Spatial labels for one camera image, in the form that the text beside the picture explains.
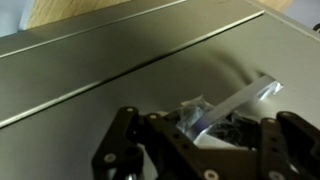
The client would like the beige metal file cabinet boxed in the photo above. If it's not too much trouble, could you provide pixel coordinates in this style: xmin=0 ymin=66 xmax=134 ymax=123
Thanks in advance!
xmin=0 ymin=0 xmax=320 ymax=129

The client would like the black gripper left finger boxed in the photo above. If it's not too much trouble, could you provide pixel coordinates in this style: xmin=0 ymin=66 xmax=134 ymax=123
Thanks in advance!
xmin=91 ymin=95 xmax=215 ymax=180

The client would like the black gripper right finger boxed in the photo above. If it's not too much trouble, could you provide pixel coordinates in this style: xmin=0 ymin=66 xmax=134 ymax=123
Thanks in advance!
xmin=216 ymin=110 xmax=320 ymax=180

